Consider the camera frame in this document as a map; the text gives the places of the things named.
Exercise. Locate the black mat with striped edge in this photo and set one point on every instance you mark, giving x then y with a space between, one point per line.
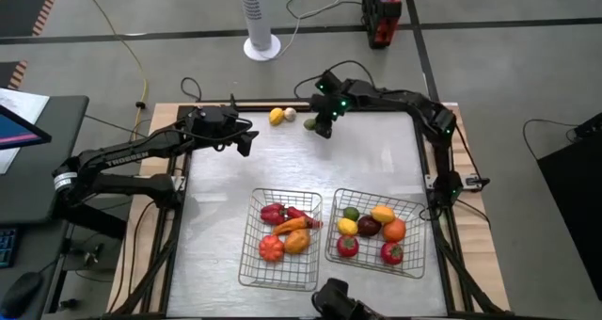
28 4
11 73

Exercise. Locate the black computer mouse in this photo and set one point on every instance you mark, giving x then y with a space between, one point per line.
19 292

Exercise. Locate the orange tomato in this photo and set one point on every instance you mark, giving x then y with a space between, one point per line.
271 248

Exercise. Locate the red bell pepper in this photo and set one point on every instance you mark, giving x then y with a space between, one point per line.
273 214

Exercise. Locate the white tower fan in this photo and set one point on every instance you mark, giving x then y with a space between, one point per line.
256 14

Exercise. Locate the round orange fruit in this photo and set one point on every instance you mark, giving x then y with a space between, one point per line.
394 230

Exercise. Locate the black cabinet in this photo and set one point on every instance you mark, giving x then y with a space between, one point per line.
578 207

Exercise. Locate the yellow orange mango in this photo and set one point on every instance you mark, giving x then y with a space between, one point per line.
382 214

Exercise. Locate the computer monitor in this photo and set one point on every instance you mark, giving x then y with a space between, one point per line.
19 132

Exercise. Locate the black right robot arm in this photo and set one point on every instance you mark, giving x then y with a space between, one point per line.
409 99

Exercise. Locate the green lime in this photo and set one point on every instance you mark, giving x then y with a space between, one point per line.
351 213

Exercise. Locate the red black equipment case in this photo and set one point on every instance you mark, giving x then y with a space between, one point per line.
382 23

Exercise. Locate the dark grey desk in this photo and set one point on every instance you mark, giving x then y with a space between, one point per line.
42 136

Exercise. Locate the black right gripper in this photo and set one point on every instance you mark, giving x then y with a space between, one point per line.
331 103

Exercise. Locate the black table frame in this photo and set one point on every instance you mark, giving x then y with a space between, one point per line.
376 109

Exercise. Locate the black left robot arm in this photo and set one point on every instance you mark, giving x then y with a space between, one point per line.
127 156

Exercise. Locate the yellow lemon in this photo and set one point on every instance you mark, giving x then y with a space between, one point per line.
276 116
347 227

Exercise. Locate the long red pepper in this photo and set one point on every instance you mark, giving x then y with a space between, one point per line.
296 212

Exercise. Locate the black keyboard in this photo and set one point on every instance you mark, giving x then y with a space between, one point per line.
7 247

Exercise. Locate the orange carrot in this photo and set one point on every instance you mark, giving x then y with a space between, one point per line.
291 226

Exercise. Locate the dark purple plum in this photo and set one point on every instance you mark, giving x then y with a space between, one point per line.
369 226

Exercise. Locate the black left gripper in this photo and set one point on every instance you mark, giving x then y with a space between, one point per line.
211 122

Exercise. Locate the green avocado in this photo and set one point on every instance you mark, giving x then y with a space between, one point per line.
308 124

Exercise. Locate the red tomato with green calyx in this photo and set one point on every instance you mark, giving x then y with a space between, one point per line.
347 246
391 253

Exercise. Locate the white garlic bulb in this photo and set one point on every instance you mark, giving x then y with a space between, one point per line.
290 114

